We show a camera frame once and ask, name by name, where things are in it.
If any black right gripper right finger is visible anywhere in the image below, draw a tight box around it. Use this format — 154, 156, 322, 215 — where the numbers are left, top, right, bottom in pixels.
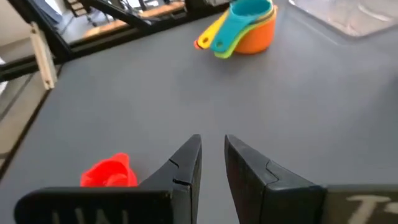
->
224, 134, 398, 224

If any teal measuring cup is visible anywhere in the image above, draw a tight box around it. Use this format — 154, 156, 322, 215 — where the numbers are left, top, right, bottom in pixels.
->
210, 0, 274, 54

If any orange measuring cup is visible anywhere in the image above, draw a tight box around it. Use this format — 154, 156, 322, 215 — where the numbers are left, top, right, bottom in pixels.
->
193, 5, 278, 55

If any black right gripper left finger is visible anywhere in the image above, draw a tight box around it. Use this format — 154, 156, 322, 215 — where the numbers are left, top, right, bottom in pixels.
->
14, 134, 203, 224

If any clear plastic bin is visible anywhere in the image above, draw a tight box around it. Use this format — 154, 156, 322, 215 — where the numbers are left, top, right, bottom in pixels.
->
287, 0, 398, 39

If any yellow measuring cup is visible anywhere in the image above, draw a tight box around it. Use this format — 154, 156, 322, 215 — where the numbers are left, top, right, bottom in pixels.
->
197, 9, 231, 50

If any red measuring cup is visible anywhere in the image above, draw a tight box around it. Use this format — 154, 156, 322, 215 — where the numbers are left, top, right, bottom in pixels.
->
80, 152, 139, 188

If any light wooden block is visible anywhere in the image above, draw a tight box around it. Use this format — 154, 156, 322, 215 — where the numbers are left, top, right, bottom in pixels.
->
29, 21, 58, 91

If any black metal frame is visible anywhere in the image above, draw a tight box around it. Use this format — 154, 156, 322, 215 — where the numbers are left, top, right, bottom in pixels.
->
0, 0, 231, 83

